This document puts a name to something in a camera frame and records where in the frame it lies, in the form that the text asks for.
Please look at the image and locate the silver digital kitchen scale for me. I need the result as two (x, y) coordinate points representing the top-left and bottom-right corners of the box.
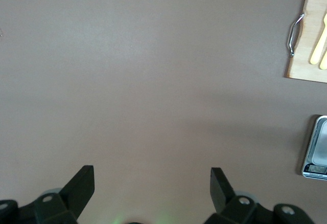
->
(301, 115), (327, 181)

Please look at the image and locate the yellow plastic fork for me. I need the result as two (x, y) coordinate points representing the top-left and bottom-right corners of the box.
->
(310, 13), (327, 65)

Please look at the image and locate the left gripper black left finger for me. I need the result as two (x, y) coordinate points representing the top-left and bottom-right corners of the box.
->
(0, 165), (96, 224)

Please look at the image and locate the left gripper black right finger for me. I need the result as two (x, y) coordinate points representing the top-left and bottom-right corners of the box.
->
(204, 167), (315, 224)

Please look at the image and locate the wooden cutting board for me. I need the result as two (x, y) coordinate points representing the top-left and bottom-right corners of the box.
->
(284, 0), (327, 83)

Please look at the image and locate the yellow plastic knife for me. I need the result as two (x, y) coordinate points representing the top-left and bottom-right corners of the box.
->
(319, 49), (327, 71)

